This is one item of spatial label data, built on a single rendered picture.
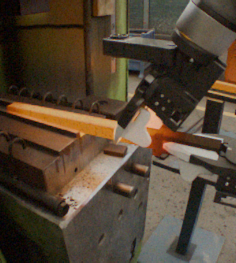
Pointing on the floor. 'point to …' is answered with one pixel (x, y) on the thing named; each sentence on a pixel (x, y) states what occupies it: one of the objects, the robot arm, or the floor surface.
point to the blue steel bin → (137, 60)
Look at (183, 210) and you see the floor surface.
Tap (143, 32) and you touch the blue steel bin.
